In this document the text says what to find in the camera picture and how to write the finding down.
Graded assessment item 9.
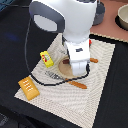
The brown toy sausage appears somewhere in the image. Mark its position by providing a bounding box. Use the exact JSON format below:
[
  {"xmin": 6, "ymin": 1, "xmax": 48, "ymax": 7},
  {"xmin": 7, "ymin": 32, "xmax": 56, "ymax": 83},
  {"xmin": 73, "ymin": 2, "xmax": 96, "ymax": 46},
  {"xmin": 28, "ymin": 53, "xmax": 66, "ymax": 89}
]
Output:
[{"xmin": 63, "ymin": 59, "xmax": 70, "ymax": 64}]

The beige bowl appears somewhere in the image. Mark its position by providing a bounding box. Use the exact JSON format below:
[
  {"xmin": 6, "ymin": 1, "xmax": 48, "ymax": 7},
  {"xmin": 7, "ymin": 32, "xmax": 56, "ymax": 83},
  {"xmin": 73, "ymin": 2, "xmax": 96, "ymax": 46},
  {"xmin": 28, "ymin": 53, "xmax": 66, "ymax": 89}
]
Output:
[{"xmin": 118, "ymin": 4, "xmax": 128, "ymax": 30}]

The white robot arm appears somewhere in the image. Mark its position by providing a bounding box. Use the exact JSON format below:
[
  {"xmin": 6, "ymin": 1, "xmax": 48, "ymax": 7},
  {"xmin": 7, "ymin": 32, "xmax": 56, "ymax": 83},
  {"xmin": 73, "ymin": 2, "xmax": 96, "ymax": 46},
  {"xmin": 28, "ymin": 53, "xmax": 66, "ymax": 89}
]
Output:
[{"xmin": 29, "ymin": 0, "xmax": 97, "ymax": 76}]

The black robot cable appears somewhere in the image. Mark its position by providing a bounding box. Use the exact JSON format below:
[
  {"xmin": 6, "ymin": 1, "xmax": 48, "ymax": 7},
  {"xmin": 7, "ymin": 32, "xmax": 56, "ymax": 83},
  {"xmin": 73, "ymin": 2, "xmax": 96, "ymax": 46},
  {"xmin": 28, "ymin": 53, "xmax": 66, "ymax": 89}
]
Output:
[{"xmin": 23, "ymin": 14, "xmax": 91, "ymax": 88}]

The grey toy pot middle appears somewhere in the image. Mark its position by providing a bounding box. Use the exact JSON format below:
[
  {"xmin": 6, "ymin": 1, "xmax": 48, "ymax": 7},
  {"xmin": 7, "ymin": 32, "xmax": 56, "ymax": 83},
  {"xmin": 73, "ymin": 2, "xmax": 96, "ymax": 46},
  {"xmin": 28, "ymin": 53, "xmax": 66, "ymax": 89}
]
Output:
[{"xmin": 93, "ymin": 0, "xmax": 105, "ymax": 25}]

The fork with orange handle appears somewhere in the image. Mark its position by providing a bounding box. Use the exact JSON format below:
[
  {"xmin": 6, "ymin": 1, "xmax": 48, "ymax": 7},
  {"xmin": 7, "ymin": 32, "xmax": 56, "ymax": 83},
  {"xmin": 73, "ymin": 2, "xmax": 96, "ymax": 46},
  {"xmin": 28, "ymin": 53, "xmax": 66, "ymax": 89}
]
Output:
[{"xmin": 45, "ymin": 71, "xmax": 87, "ymax": 89}]

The round beige plate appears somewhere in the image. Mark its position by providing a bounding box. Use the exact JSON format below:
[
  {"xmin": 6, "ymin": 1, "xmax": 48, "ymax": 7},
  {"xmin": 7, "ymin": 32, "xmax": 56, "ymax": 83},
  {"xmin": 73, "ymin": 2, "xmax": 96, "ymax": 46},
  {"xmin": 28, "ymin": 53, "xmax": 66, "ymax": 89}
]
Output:
[{"xmin": 58, "ymin": 56, "xmax": 74, "ymax": 79}]

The orange toy bread loaf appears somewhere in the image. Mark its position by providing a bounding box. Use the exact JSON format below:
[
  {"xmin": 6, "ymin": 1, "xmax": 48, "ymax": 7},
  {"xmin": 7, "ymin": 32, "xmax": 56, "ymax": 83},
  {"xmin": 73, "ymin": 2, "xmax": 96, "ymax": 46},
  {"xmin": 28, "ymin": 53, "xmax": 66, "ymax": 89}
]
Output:
[{"xmin": 18, "ymin": 77, "xmax": 39, "ymax": 100}]

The white woven placemat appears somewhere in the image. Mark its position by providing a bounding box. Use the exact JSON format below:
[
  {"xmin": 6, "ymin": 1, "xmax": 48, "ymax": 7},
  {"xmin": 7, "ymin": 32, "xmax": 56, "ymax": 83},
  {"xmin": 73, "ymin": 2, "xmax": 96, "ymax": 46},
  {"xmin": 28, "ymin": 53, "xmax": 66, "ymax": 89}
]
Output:
[{"xmin": 15, "ymin": 34, "xmax": 115, "ymax": 128}]

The knife with orange handle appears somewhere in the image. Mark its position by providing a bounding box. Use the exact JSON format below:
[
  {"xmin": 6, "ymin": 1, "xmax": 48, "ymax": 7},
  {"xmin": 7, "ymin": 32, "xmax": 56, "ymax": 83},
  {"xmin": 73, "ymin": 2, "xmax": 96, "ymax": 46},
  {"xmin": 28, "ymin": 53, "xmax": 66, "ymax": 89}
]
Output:
[{"xmin": 90, "ymin": 58, "xmax": 98, "ymax": 63}]

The yellow toy box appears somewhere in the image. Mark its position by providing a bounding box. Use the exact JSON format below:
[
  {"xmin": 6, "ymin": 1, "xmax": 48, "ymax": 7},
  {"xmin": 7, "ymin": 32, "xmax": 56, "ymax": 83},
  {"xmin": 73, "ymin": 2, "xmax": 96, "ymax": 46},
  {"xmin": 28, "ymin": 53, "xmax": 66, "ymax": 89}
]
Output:
[{"xmin": 40, "ymin": 51, "xmax": 54, "ymax": 67}]

